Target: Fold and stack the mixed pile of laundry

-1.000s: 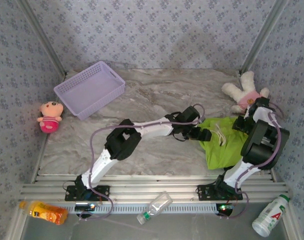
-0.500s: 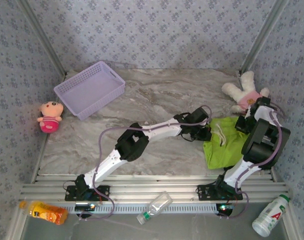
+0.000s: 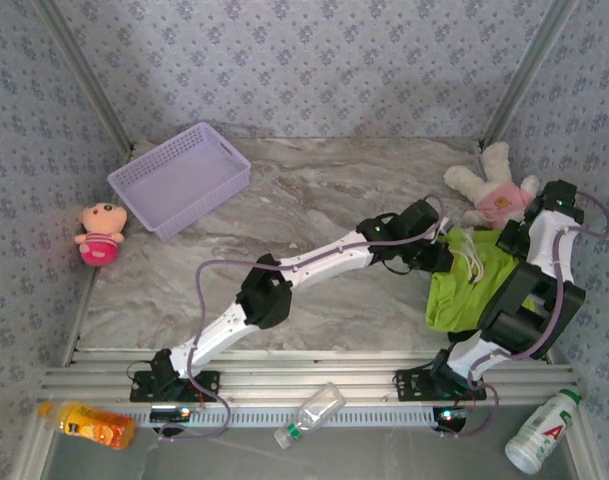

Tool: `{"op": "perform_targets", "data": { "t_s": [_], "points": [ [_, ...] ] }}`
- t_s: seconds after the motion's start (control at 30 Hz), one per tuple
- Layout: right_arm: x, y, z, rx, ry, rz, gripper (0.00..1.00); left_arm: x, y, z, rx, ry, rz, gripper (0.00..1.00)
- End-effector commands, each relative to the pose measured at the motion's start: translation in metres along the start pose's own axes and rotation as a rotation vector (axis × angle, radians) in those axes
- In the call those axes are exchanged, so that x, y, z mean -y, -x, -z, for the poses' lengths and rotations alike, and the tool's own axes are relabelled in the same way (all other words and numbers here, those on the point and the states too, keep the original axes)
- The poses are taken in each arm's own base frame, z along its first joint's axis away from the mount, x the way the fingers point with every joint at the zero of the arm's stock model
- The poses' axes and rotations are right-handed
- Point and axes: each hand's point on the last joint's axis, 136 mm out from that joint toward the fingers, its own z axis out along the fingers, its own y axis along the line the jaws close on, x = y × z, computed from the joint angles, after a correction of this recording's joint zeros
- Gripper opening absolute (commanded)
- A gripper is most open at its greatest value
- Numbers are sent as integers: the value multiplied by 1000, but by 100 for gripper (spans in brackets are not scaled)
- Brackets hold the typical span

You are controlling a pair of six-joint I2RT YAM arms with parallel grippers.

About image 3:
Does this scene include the lime green shorts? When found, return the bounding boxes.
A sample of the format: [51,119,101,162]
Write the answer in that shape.
[424,225,540,335]

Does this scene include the white bunny plush, pink shirt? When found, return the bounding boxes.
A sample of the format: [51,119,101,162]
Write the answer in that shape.
[442,141,542,231]

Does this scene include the small black controller board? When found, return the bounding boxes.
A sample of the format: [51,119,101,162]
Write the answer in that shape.
[150,406,191,422]
[432,406,469,432]

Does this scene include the clear empty plastic bottle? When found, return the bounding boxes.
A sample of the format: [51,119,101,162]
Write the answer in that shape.
[273,382,348,449]

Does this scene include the white bottle with red letter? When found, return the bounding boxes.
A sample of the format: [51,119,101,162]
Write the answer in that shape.
[503,388,583,475]

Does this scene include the lavender perforated plastic basket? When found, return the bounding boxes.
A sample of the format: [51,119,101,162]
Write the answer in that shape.
[106,121,253,241]

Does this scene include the small doll plush, pink dress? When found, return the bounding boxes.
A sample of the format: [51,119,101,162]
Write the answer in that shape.
[73,201,129,267]

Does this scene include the orange juice bottle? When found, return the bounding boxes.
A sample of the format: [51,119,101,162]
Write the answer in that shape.
[37,401,138,451]

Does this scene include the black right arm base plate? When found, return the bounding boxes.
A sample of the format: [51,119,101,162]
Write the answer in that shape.
[394,368,488,403]

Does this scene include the aluminium corner post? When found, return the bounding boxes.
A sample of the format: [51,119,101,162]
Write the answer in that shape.
[33,0,137,154]
[478,0,583,154]

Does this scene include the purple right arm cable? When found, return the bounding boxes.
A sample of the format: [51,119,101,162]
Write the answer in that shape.
[436,192,609,439]

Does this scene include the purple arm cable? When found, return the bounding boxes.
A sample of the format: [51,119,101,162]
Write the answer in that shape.
[156,193,448,444]
[436,192,609,439]

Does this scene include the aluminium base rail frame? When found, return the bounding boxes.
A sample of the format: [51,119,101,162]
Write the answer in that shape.
[37,348,581,404]

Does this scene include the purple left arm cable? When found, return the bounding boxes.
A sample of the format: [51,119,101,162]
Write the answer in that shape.
[156,193,448,444]

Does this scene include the grey slotted cable duct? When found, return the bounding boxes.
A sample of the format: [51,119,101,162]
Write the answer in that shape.
[126,403,438,429]

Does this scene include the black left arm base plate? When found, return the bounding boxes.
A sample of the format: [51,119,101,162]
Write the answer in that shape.
[129,369,221,403]

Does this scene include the aluminium side rail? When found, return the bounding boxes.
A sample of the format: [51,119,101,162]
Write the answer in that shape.
[58,264,103,369]

